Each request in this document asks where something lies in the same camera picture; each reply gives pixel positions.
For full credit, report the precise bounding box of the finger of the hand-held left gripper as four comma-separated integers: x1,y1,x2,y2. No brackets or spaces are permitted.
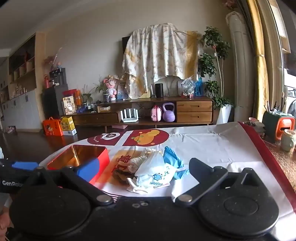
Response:
11,161,39,171

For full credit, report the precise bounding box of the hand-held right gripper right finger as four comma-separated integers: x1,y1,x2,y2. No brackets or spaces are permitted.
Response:
174,158,270,206

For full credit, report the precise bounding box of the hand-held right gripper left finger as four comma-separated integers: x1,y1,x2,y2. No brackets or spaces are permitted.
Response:
24,157,115,207

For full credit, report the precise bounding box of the red tin box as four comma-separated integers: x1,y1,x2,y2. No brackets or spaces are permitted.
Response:
47,145,110,185

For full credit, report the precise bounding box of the blue glove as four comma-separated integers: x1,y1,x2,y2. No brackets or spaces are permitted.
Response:
163,146,190,180

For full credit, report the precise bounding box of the bag of cotton swabs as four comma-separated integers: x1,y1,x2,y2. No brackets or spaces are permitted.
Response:
139,148,163,161

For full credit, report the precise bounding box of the person's left hand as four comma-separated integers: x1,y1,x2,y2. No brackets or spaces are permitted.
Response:
0,206,11,235

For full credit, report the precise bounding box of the purple kettlebell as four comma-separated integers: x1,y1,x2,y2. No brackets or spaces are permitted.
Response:
162,102,176,122

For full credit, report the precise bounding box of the white planter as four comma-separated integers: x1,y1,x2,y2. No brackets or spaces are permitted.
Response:
216,103,234,125

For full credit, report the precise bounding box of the pink small case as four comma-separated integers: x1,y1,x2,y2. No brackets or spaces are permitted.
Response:
151,105,162,121

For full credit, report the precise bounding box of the white router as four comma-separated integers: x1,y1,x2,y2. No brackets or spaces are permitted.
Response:
120,109,140,123

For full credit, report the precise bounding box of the cream gift box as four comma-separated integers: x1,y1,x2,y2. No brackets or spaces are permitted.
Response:
62,96,77,116

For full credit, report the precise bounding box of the black cabinet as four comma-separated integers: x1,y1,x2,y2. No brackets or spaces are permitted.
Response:
42,84,69,119

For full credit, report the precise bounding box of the orange tall box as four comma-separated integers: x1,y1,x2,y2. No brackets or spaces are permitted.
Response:
75,90,84,106

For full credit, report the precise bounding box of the small green plant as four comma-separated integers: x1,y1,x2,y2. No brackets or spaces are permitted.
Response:
81,85,94,108

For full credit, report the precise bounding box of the plant in patterned pot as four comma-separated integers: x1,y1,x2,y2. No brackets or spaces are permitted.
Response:
94,76,112,103

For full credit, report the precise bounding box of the blue bottle pack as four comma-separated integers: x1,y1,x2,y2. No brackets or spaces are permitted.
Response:
195,76,204,96

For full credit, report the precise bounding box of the red gift box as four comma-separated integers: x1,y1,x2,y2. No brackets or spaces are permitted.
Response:
62,89,78,98

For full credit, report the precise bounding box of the clear plastic bag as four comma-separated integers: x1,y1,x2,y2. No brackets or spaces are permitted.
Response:
180,77,196,98

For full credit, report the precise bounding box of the green bin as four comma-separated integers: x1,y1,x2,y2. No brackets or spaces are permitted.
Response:
262,111,288,140

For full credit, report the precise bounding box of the blue printed box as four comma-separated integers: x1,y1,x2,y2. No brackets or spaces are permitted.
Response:
117,81,130,100

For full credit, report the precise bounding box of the wooden TV stand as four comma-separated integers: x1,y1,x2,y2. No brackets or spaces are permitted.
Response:
59,96,214,132

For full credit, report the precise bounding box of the black speaker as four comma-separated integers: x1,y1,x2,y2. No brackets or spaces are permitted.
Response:
154,83,164,98

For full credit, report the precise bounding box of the pink plush doll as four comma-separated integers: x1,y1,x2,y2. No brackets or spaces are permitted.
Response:
103,75,120,101

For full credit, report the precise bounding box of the grey shell-shaped decor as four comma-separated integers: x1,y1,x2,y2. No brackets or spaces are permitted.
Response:
154,75,185,97

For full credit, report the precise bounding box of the brown patterned cloth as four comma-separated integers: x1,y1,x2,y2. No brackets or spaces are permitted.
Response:
264,139,296,195

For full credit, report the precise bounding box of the black water dispenser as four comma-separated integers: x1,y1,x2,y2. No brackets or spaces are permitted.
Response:
49,68,67,86

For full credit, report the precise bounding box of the green ceramic vase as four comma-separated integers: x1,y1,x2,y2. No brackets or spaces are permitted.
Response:
280,129,296,152

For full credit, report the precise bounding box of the orange stool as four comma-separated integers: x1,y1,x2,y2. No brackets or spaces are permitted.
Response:
275,116,296,142

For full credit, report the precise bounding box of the standing air conditioner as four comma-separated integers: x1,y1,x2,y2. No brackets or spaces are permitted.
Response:
225,10,258,123

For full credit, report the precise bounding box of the vase of dried flowers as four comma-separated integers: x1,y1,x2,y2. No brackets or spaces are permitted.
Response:
44,47,63,70

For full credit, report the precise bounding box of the yellow curtain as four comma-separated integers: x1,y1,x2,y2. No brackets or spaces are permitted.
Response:
246,0,271,121

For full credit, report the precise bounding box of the floral cloth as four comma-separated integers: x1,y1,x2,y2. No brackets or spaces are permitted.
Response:
122,23,204,99

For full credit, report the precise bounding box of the tall potted tree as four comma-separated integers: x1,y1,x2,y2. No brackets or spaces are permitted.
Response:
198,26,234,109

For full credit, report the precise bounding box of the orange gift box with handle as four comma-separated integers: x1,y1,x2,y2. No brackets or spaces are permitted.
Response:
43,117,64,136

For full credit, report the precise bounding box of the yellow carton with handle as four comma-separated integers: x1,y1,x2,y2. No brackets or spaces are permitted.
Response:
60,116,78,136

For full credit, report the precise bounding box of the wooden wall cabinet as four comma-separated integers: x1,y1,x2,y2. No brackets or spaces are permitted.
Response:
0,31,47,127

